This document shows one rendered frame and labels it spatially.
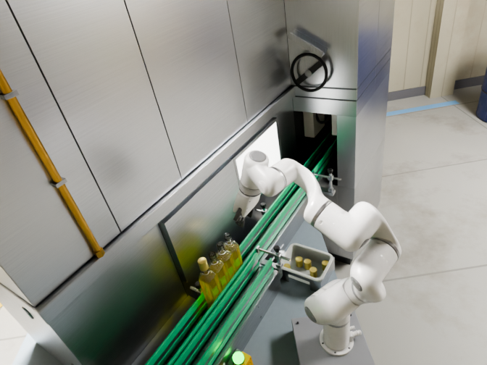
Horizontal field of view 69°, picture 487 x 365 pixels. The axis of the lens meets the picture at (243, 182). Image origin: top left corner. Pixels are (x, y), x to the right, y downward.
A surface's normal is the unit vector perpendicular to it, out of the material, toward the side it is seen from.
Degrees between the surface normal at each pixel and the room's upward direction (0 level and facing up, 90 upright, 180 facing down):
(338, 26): 90
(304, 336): 1
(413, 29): 90
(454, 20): 90
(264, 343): 0
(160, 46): 90
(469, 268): 0
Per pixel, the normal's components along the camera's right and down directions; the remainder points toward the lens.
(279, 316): -0.16, -0.81
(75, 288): 0.84, 0.19
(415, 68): 0.06, 0.57
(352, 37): -0.53, 0.56
